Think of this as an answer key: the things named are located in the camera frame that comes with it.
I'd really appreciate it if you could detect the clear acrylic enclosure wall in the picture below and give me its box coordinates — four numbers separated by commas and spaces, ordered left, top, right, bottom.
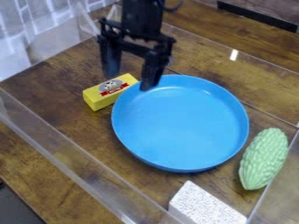
0, 0, 299, 224

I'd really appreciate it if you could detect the white speckled foam block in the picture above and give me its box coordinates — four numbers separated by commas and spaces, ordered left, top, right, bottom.
168, 181, 247, 224

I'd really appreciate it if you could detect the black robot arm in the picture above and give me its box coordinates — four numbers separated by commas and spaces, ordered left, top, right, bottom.
97, 0, 176, 91

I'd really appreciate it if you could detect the yellow butter box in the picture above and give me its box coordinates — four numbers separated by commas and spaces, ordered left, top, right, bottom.
82, 73, 137, 111

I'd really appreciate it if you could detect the green bumpy gourd toy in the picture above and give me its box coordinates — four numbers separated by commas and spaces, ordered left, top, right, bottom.
237, 128, 288, 190

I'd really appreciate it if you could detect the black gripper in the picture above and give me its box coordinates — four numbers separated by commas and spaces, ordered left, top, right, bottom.
97, 18, 176, 91

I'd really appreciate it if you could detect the blue round tray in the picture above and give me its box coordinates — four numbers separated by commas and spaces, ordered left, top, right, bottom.
110, 74, 249, 173

